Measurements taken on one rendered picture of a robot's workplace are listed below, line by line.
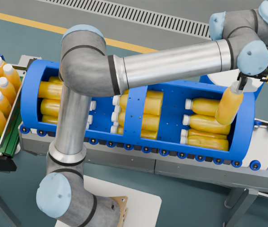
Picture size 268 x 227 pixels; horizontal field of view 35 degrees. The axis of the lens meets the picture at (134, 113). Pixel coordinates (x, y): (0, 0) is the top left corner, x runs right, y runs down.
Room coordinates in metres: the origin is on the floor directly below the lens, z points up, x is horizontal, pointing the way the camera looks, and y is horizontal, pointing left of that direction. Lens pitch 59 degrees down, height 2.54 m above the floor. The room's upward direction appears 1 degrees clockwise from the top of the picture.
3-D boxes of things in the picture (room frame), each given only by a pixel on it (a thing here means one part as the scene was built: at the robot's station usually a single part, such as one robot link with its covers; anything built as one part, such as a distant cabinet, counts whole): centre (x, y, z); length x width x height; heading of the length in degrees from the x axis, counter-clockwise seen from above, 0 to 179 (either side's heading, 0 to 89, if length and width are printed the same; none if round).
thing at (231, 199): (0.85, -0.60, 0.31); 0.06 x 0.06 x 0.63; 81
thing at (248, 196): (0.71, -0.58, 0.31); 0.06 x 0.06 x 0.63; 81
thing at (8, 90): (1.01, 0.56, 0.98); 0.07 x 0.07 x 0.17
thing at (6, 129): (0.96, 0.52, 0.96); 0.40 x 0.01 x 0.03; 171
